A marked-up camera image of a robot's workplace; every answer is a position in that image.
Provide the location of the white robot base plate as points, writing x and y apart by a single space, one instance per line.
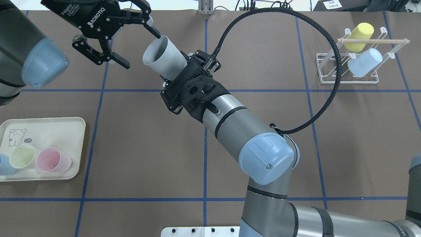
201 231

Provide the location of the pale green cup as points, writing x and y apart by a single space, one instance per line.
24 157

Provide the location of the aluminium frame post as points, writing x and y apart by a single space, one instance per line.
205 7

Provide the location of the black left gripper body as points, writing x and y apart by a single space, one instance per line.
95 20

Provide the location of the pink cup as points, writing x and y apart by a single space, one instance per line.
53 160

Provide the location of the yellow cup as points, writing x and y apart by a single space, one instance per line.
361 31

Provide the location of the grey cup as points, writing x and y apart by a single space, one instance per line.
163 57

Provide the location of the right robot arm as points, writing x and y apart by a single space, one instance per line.
266 156

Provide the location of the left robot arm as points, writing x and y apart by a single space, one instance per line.
29 57

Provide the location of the light blue cup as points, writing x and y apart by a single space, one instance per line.
365 62
6 168

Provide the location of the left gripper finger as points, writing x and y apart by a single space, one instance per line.
115 58
152 30

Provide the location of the cream plastic tray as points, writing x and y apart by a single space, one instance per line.
65 134

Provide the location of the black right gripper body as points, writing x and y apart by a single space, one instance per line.
170 100

